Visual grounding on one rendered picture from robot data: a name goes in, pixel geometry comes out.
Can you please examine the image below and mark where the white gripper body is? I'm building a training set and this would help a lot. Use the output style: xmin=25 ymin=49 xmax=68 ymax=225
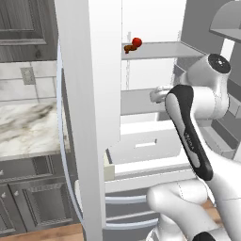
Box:
xmin=149 ymin=86 xmax=172 ymax=104

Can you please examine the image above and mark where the grey fridge shelf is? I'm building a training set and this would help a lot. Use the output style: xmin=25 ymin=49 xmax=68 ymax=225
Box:
xmin=120 ymin=88 xmax=170 ymax=116
xmin=120 ymin=40 xmax=206 ymax=61

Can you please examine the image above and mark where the white fridge crisper drawer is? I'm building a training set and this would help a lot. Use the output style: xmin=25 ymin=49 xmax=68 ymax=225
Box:
xmin=107 ymin=120 xmax=190 ymax=165

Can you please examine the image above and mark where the brown chicken drumstick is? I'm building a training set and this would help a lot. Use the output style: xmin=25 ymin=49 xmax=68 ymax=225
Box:
xmin=123 ymin=44 xmax=137 ymax=54

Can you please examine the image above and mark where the white left fridge door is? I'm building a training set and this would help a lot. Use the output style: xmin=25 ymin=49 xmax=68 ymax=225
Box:
xmin=54 ymin=0 xmax=123 ymax=241

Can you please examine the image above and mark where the white fridge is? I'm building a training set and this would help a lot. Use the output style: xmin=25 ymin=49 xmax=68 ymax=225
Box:
xmin=103 ymin=0 xmax=220 ymax=241

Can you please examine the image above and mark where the grey right fridge door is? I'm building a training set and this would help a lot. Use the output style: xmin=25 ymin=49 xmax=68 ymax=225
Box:
xmin=171 ymin=0 xmax=241 ymax=161

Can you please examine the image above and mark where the red tomato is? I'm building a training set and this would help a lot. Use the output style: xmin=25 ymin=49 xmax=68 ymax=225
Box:
xmin=131 ymin=37 xmax=143 ymax=49

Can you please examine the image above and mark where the white freezer drawer front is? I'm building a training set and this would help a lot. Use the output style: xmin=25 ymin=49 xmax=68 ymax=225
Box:
xmin=104 ymin=180 xmax=201 ymax=241

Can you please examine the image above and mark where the dark grey drawer front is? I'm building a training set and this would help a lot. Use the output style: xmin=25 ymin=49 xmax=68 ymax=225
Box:
xmin=0 ymin=155 xmax=55 ymax=184

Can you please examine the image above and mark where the dark grey base cupboard door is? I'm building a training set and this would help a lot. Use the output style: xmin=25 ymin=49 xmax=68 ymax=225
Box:
xmin=8 ymin=177 xmax=79 ymax=233
xmin=0 ymin=184 xmax=26 ymax=237

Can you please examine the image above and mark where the pale curved fridge door handle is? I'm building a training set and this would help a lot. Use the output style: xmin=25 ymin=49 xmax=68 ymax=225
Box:
xmin=56 ymin=40 xmax=85 ymax=222

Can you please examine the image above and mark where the pale freezer drawer handle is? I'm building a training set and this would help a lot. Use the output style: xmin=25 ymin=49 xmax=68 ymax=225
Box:
xmin=104 ymin=194 xmax=149 ymax=205
xmin=104 ymin=218 xmax=160 ymax=231

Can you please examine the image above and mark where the grey wall socket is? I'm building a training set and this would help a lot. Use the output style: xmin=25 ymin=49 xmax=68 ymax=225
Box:
xmin=20 ymin=66 xmax=37 ymax=86

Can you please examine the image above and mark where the dark grey wall cupboard door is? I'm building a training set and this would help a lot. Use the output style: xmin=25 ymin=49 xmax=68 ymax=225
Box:
xmin=0 ymin=0 xmax=59 ymax=63

